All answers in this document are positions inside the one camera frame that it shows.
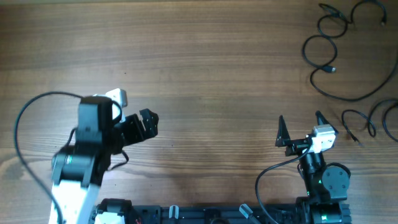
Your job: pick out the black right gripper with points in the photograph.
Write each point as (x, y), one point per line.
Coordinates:
(298, 145)

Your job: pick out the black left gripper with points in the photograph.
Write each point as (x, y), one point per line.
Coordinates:
(138, 132)

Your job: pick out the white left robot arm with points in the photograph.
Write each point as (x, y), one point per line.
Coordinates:
(78, 169)

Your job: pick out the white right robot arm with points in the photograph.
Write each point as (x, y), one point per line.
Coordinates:
(326, 184)

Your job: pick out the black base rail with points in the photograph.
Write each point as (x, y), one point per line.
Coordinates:
(280, 213)

